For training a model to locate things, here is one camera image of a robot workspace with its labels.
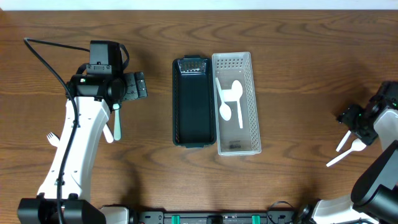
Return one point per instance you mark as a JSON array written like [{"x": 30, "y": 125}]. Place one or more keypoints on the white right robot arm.
[{"x": 373, "y": 198}]

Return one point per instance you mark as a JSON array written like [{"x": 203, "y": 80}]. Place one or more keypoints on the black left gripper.
[{"x": 135, "y": 85}]

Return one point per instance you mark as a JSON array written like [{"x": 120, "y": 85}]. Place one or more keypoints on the clear perforated plastic basket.
[{"x": 233, "y": 141}]

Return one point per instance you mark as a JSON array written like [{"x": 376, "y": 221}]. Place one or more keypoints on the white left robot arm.
[{"x": 64, "y": 196}]

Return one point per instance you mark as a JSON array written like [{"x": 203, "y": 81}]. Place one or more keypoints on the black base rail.
[{"x": 267, "y": 217}]

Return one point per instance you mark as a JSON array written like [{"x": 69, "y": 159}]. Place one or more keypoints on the white label sticker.
[{"x": 230, "y": 95}]

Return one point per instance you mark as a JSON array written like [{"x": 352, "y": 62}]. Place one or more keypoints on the white plastic fork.
[{"x": 53, "y": 139}]

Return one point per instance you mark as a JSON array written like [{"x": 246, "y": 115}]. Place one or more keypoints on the mint green plastic utensil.
[{"x": 117, "y": 122}]

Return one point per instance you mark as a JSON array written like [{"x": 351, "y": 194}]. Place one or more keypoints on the dark green plastic tray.
[{"x": 194, "y": 122}]

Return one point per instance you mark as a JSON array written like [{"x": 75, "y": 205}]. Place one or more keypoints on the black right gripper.
[{"x": 348, "y": 117}]

